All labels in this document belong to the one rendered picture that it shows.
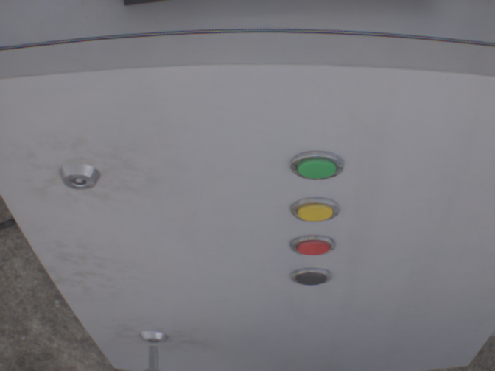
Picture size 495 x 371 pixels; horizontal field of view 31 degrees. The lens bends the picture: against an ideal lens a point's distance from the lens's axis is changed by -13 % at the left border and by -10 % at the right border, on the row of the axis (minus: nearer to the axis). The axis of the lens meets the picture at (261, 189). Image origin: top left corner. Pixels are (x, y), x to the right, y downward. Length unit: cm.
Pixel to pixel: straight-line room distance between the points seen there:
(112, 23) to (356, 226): 23
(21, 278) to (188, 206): 123
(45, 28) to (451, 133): 23
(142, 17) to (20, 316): 135
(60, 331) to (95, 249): 108
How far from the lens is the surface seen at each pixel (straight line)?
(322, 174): 55
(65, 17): 50
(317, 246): 65
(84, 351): 175
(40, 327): 178
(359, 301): 78
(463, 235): 66
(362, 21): 48
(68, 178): 57
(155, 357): 88
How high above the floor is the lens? 164
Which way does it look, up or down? 64 degrees down
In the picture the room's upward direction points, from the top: 4 degrees counter-clockwise
